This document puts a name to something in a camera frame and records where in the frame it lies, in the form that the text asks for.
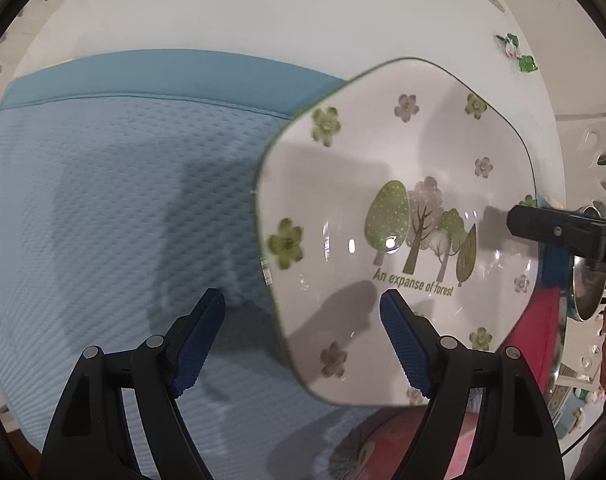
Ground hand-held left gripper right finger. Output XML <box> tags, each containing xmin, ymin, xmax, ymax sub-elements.
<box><xmin>379</xmin><ymin>290</ymin><xmax>566</xmax><ymax>480</ymax></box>

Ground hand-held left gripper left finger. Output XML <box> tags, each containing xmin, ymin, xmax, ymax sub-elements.
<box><xmin>39</xmin><ymin>287</ymin><xmax>227</xmax><ymax>480</ymax></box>

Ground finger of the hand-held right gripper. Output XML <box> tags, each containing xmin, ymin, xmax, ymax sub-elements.
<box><xmin>507</xmin><ymin>204</ymin><xmax>606</xmax><ymax>273</ymax></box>

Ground blue steel bowl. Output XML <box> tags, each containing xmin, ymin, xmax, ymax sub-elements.
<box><xmin>535</xmin><ymin>195</ymin><xmax>606</xmax><ymax>323</ymax></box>

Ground pink cartoon bowl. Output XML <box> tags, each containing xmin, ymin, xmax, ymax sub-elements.
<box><xmin>328</xmin><ymin>405</ymin><xmax>484</xmax><ymax>480</ymax></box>

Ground red steel bowl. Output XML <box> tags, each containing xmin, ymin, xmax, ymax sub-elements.
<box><xmin>493</xmin><ymin>287</ymin><xmax>571</xmax><ymax>396</ymax></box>

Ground large hexagonal tree plate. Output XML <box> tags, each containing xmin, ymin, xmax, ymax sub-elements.
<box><xmin>253</xmin><ymin>56</ymin><xmax>540</xmax><ymax>406</ymax></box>

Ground white chair oval cutouts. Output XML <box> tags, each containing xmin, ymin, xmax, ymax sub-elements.
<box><xmin>555</xmin><ymin>112</ymin><xmax>606</xmax><ymax>221</ymax></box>

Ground blue textured mat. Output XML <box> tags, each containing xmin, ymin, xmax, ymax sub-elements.
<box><xmin>0</xmin><ymin>49</ymin><xmax>384</xmax><ymax>476</ymax></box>

